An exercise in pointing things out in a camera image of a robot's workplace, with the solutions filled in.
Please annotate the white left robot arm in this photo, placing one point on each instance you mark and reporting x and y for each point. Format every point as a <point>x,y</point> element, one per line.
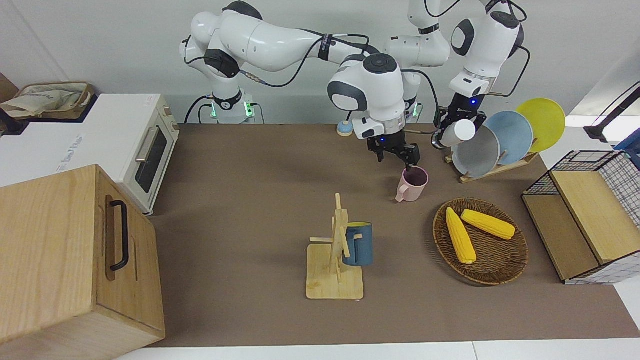
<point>480,45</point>

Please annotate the yellow plate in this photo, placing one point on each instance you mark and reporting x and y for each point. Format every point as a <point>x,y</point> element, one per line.
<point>547,120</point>

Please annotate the brown table mat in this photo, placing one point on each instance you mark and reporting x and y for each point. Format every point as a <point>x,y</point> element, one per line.
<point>240,225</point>

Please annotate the dark blue mug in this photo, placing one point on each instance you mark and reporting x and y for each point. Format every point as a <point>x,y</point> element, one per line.
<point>361,247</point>

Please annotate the light blue plate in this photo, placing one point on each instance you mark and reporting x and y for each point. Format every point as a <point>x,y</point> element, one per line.
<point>515,135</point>

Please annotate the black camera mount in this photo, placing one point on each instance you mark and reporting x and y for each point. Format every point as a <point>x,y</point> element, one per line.
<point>605,122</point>

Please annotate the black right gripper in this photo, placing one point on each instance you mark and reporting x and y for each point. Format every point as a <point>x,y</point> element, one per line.
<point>387,141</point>

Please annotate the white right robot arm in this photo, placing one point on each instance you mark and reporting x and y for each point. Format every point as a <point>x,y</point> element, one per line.
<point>280,45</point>

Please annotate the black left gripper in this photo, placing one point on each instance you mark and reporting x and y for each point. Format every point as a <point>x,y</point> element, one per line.
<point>467,107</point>

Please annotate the yellow corn cob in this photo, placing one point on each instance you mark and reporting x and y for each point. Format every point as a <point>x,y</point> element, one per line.
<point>461,237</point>
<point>490,225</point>

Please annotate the wooden plate rack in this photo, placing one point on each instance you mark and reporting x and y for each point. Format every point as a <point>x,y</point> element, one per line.
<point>492,172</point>

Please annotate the wooden mug tree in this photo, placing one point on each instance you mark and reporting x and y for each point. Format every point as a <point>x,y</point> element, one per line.
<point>335,287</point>

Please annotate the pink mug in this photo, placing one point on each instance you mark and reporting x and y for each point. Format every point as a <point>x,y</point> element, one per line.
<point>412,187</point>

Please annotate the brown wicker basket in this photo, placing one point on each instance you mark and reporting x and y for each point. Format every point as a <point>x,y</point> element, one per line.
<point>495,260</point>

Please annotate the white toaster oven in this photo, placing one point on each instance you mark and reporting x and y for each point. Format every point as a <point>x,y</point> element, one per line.
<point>100,140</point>

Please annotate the grey plate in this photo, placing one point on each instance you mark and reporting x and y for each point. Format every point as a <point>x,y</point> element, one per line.
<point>477,157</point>

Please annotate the wooden cabinet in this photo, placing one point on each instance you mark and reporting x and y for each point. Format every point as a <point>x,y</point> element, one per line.
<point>50,260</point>

